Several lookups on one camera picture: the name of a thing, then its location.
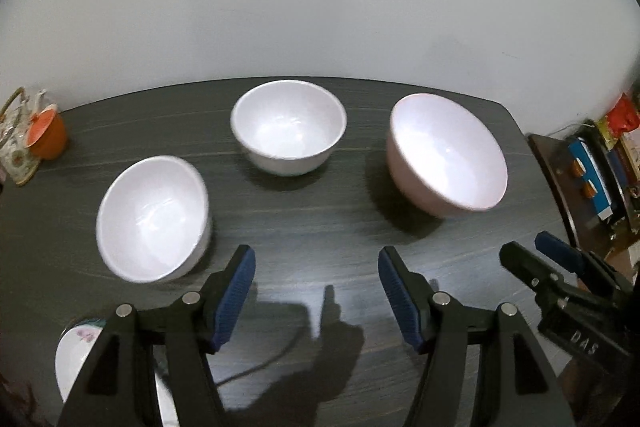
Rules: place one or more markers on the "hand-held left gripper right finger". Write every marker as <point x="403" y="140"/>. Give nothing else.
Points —
<point x="400" y="302"/>

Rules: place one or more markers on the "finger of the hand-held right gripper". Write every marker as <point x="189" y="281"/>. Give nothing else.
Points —
<point x="525" y="264"/>
<point x="565" y="252"/>

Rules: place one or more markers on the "white bowl with printed side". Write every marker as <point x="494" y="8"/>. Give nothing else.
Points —
<point x="289" y="132"/>

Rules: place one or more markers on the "plain white bowl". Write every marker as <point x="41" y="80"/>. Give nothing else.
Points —
<point x="152" y="219"/>

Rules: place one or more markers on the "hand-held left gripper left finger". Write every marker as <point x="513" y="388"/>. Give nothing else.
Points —
<point x="232" y="302"/>

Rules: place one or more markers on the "white plate with pink flowers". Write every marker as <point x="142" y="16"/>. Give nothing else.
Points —
<point x="70" y="357"/>

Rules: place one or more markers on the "orange cup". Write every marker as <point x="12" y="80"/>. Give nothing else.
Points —
<point x="47" y="134"/>

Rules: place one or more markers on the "floral ceramic teapot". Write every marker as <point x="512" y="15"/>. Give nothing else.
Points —
<point x="17" y="147"/>

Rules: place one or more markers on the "red plastic bag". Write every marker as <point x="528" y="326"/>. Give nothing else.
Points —
<point x="625" y="114"/>

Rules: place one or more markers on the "dark wooden side shelf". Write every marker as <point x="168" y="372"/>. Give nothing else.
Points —
<point x="555" y="177"/>

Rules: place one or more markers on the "pink bowl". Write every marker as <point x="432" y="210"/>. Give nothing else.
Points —
<point x="447" y="152"/>

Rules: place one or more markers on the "blue box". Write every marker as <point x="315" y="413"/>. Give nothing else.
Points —
<point x="590" y="179"/>

